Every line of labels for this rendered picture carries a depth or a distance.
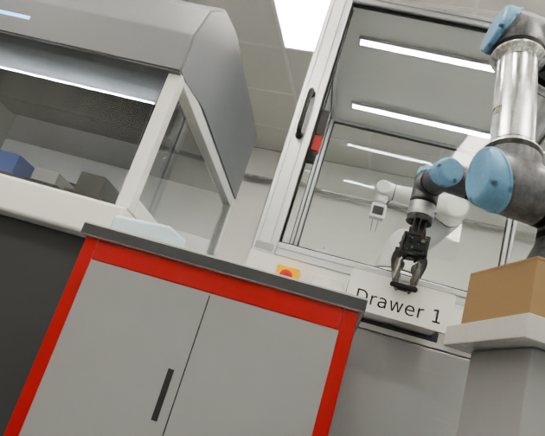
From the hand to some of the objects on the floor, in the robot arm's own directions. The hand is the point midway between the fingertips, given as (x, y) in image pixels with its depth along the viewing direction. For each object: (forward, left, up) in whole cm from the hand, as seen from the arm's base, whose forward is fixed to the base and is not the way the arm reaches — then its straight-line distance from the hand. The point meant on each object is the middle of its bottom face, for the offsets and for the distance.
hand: (402, 288), depth 156 cm
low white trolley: (+1, +43, -91) cm, 100 cm away
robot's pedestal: (-56, -2, -88) cm, 105 cm away
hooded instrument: (+116, +135, -95) cm, 202 cm away
